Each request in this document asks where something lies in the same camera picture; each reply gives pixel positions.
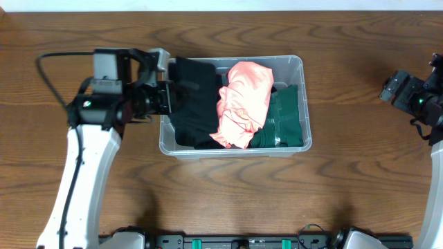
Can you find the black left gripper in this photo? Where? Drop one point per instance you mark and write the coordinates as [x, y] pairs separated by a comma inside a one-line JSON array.
[[166, 97]]

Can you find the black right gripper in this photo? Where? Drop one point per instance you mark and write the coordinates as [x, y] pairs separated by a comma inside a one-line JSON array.
[[417, 87]]

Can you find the black cloth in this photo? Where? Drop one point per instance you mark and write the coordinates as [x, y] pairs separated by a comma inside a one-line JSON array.
[[198, 142], [199, 84]]

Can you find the pink cloth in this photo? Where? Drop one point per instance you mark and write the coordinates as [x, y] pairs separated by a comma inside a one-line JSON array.
[[243, 104]]

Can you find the dark green cloth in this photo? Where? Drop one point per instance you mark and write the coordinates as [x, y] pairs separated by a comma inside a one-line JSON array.
[[282, 126]]

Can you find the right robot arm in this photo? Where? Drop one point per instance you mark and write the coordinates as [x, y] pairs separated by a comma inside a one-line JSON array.
[[422, 99]]

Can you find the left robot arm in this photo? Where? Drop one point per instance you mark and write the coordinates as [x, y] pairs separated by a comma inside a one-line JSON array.
[[128, 85]]

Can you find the clear plastic storage bin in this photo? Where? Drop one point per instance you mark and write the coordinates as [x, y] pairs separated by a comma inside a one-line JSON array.
[[287, 70]]

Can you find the black mounting rail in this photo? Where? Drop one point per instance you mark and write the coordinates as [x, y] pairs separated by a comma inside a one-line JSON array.
[[249, 242]]

